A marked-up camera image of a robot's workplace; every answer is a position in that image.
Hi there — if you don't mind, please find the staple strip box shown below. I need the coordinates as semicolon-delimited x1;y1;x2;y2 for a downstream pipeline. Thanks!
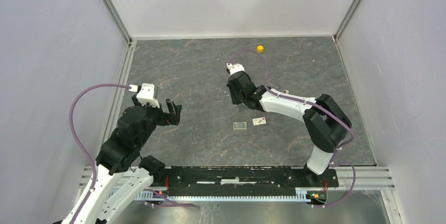
252;117;267;126

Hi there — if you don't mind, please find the aluminium rail frame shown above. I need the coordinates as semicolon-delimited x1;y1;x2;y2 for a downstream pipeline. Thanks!
80;165;396;202

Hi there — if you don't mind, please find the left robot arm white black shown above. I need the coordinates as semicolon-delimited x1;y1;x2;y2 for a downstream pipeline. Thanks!
60;96;183;223

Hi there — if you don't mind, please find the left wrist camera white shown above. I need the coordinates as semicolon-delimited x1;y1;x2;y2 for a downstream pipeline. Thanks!
129;83;160;108

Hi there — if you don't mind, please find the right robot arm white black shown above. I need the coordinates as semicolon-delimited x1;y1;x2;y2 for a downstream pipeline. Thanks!
227;69;352;186

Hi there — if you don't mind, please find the yellow cube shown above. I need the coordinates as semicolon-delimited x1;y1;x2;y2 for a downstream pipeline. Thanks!
257;45;264;53

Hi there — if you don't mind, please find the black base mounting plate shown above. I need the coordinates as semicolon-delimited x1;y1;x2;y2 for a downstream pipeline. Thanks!
152;166;339;197

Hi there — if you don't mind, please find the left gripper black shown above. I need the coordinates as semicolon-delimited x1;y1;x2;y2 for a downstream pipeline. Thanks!
133;94;182;147

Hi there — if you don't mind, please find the clear staple tray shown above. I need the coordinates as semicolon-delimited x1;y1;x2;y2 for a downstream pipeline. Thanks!
233;122;247;130

